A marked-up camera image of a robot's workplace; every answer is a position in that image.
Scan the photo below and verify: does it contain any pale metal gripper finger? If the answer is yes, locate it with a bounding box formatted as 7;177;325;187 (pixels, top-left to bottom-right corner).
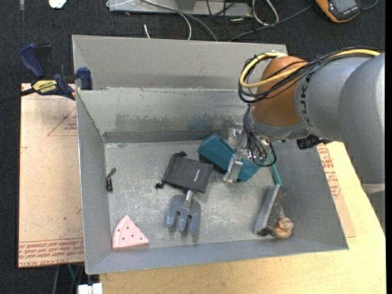
229;124;246;153
222;154;244;183

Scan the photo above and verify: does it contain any teal box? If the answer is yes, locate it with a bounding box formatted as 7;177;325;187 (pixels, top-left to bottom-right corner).
197;133;262;183

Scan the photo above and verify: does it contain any grey hand fork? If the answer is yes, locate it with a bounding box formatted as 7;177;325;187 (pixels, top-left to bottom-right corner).
165;189;202;237

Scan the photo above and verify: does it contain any orange-brown knotted lump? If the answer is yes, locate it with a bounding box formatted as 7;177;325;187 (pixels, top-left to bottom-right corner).
271;215;295;239

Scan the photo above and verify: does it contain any grey metal bin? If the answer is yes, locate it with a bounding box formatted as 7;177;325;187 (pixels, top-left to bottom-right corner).
71;34;350;276

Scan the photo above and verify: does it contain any small black clip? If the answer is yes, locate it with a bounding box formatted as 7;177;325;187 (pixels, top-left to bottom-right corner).
105;167;118;192

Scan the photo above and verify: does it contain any pink triangular sanding pad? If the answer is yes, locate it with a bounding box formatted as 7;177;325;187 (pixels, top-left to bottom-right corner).
111;214;150;251

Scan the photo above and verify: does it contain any brown cardboard board red print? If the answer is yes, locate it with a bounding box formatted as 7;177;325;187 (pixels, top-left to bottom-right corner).
18;83;358;269

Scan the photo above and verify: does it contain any black drawstring pouch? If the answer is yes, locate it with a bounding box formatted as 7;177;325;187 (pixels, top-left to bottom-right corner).
154;151;215;195

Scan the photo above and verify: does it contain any grey brush with teal handle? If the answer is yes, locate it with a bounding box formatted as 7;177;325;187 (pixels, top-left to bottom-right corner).
254;150;288;237

